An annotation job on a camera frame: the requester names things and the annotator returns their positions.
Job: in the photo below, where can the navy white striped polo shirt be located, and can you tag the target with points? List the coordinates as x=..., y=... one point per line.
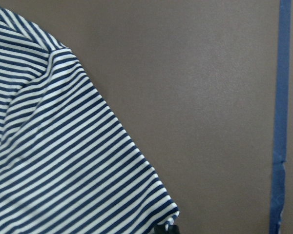
x=67, y=165

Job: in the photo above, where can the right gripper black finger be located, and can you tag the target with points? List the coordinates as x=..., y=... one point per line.
x=166, y=229

